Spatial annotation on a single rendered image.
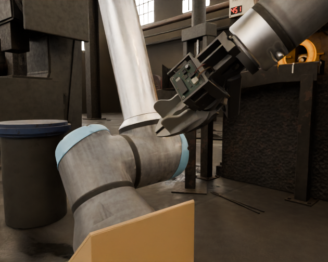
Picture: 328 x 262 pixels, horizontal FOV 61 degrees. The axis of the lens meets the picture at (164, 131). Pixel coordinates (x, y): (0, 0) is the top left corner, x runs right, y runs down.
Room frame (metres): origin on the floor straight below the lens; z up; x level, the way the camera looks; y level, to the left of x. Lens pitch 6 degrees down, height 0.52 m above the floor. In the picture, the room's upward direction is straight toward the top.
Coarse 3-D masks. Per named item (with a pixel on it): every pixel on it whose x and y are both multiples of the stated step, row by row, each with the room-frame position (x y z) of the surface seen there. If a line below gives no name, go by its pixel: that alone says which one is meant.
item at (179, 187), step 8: (168, 80) 1.73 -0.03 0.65; (168, 88) 1.53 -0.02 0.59; (192, 136) 1.57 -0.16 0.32; (192, 144) 1.57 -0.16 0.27; (192, 152) 1.57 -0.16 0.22; (192, 160) 1.57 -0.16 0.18; (192, 168) 1.57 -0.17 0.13; (192, 176) 1.57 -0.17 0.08; (176, 184) 1.66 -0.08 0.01; (184, 184) 1.66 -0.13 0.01; (192, 184) 1.57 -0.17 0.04; (200, 184) 1.66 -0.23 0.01; (176, 192) 1.52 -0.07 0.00; (184, 192) 1.51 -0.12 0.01; (192, 192) 1.50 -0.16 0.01; (200, 192) 1.50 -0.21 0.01
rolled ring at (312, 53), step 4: (308, 40) 1.41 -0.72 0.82; (300, 44) 1.43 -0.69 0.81; (304, 44) 1.42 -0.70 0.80; (308, 44) 1.40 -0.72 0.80; (312, 44) 1.40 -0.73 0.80; (308, 48) 1.40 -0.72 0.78; (312, 48) 1.39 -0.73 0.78; (308, 52) 1.40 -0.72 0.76; (312, 52) 1.39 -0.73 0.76; (316, 52) 1.40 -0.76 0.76; (308, 56) 1.40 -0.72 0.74; (312, 56) 1.39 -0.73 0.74; (280, 60) 1.50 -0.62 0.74; (284, 60) 1.50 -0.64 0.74; (308, 60) 1.40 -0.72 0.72; (312, 60) 1.39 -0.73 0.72
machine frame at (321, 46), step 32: (320, 32) 1.44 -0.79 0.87; (256, 96) 1.68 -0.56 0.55; (288, 96) 1.54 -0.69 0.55; (320, 96) 1.43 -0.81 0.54; (224, 128) 1.83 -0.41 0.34; (256, 128) 1.67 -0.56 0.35; (288, 128) 1.54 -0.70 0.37; (320, 128) 1.42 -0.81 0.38; (224, 160) 1.83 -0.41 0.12; (256, 160) 1.67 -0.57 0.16; (288, 160) 1.53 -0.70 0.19; (320, 160) 1.42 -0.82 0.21; (320, 192) 1.41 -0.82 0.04
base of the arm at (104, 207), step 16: (96, 192) 0.56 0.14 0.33; (112, 192) 0.56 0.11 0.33; (128, 192) 0.58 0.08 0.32; (80, 208) 0.56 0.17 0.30; (96, 208) 0.53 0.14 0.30; (112, 208) 0.53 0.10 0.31; (128, 208) 0.53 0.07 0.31; (144, 208) 0.55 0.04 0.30; (80, 224) 0.53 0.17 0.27; (96, 224) 0.51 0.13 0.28; (112, 224) 0.50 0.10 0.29; (80, 240) 0.51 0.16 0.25
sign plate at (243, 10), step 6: (234, 0) 1.84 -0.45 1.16; (240, 0) 1.81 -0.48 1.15; (246, 0) 1.78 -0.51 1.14; (252, 0) 1.75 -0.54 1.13; (234, 6) 1.84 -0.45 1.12; (240, 6) 1.80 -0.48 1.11; (246, 6) 1.78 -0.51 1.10; (252, 6) 1.75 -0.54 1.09; (234, 12) 1.83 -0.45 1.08; (240, 12) 1.80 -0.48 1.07
